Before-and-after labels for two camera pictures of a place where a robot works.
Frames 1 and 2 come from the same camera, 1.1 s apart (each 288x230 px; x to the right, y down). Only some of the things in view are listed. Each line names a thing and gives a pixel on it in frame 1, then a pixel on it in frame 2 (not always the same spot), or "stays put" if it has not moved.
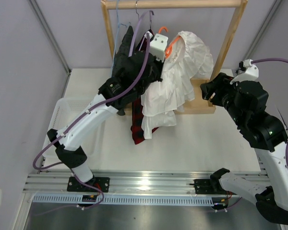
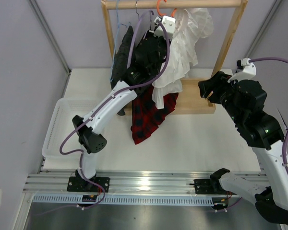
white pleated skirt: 189,60 -> 190,25
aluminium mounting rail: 122,183 stays put
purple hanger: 136,30 stays put
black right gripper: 219,85 stays put
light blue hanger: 118,26 stays put
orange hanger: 170,46 -> 161,14
